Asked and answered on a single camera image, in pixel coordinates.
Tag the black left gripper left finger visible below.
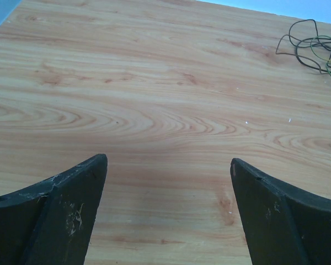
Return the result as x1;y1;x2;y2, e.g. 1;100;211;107
0;154;108;264

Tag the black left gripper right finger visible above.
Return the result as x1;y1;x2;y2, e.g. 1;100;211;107
230;158;331;264

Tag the black wire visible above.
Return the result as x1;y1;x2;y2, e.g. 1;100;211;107
275;19;331;77

